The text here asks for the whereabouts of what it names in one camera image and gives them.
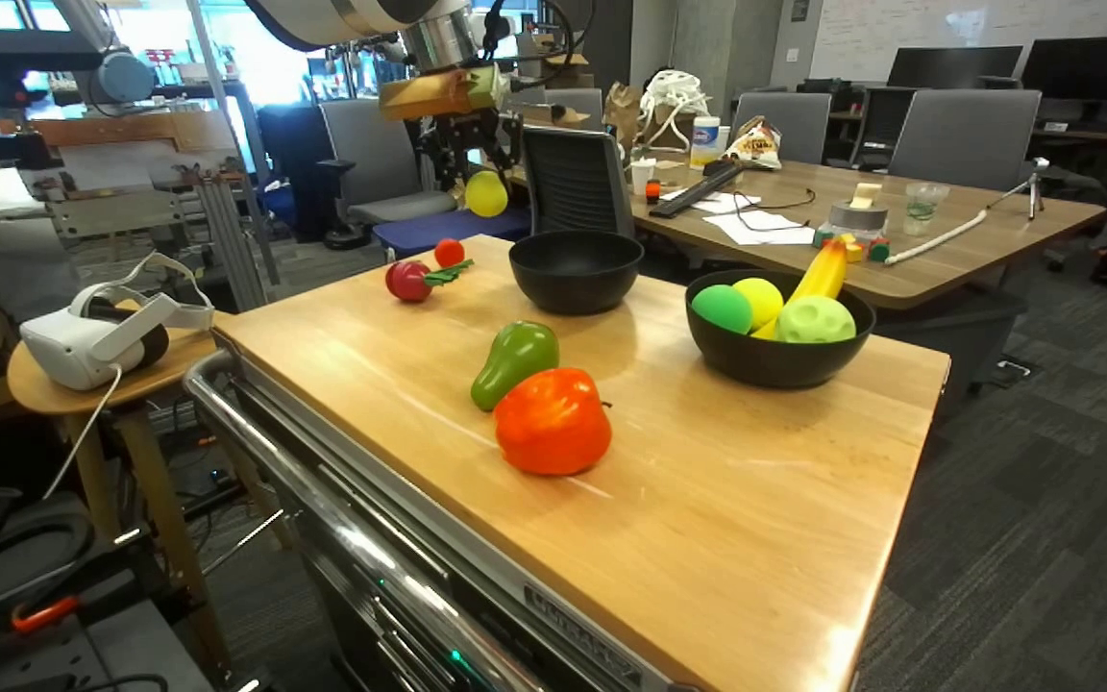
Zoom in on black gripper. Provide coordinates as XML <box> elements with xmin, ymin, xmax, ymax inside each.
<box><xmin>422</xmin><ymin>113</ymin><xmax>516</xmax><ymax>194</ymax></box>

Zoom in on yellow toy lemon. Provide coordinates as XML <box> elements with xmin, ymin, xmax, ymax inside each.
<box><xmin>465</xmin><ymin>168</ymin><xmax>512</xmax><ymax>218</ymax></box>

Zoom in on red toy strawberry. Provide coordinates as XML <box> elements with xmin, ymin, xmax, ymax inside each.
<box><xmin>434</xmin><ymin>237</ymin><xmax>465</xmax><ymax>269</ymax></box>

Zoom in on red toy radish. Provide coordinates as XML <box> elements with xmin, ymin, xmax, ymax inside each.
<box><xmin>383</xmin><ymin>263</ymin><xmax>465</xmax><ymax>305</ymax></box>

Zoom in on green toy pear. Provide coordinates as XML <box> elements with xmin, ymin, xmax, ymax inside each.
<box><xmin>468</xmin><ymin>322</ymin><xmax>561</xmax><ymax>413</ymax></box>

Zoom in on green toy ball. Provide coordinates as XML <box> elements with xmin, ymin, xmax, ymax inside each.
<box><xmin>690</xmin><ymin>283</ymin><xmax>754</xmax><ymax>335</ymax></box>

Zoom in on yellow toy ball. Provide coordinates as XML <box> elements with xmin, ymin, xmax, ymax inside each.
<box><xmin>737</xmin><ymin>278</ymin><xmax>785</xmax><ymax>331</ymax></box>

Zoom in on yellow toy banana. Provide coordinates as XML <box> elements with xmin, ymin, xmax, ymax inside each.
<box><xmin>785</xmin><ymin>235</ymin><xmax>859</xmax><ymax>305</ymax></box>

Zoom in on light green toy cabbage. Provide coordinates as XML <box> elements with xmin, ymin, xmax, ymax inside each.
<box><xmin>777</xmin><ymin>295</ymin><xmax>857</xmax><ymax>341</ymax></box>

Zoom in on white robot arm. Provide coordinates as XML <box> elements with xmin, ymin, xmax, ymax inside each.
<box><xmin>245</xmin><ymin>0</ymin><xmax>517</xmax><ymax>187</ymax></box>

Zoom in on grey office chair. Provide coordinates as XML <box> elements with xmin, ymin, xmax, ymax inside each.
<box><xmin>320</xmin><ymin>101</ymin><xmax>452</xmax><ymax>235</ymax></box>

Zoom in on black mesh chair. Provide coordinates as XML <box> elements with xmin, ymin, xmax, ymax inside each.
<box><xmin>517</xmin><ymin>126</ymin><xmax>640</xmax><ymax>264</ymax></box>

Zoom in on black bowl left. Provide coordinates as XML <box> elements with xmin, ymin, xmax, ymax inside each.
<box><xmin>507</xmin><ymin>230</ymin><xmax>644</xmax><ymax>314</ymax></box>

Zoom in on black bowl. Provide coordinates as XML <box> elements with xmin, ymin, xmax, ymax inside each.
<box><xmin>507</xmin><ymin>230</ymin><xmax>644</xmax><ymax>314</ymax></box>
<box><xmin>682</xmin><ymin>269</ymin><xmax>875</xmax><ymax>387</ymax></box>

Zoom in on black keyboard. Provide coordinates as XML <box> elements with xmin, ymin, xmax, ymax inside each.
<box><xmin>649</xmin><ymin>156</ymin><xmax>750</xmax><ymax>218</ymax></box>

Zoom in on wooden office table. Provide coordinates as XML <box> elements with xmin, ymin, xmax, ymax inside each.
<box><xmin>634</xmin><ymin>163</ymin><xmax>1104</xmax><ymax>310</ymax></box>

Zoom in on white paper sheets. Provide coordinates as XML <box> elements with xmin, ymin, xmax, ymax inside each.
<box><xmin>696</xmin><ymin>194</ymin><xmax>813</xmax><ymax>247</ymax></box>

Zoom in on black bowl right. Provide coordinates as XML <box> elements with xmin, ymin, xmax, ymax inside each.
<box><xmin>682</xmin><ymin>269</ymin><xmax>875</xmax><ymax>387</ymax></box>

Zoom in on white VR headset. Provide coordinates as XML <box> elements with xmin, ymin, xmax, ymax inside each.
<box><xmin>17</xmin><ymin>250</ymin><xmax>215</xmax><ymax>394</ymax></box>

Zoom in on round wooden stool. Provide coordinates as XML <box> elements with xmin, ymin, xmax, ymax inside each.
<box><xmin>6</xmin><ymin>331</ymin><xmax>229</xmax><ymax>677</ymax></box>

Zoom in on grey chair right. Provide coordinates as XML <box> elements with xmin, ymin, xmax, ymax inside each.
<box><xmin>889</xmin><ymin>90</ymin><xmax>1041</xmax><ymax>187</ymax></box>

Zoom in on orange clamp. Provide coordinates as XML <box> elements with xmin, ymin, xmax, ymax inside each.
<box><xmin>6</xmin><ymin>595</ymin><xmax>79</xmax><ymax>640</ymax></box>

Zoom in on metal cart handle bar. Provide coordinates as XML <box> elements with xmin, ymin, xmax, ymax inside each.
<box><xmin>183</xmin><ymin>355</ymin><xmax>540</xmax><ymax>692</ymax></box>

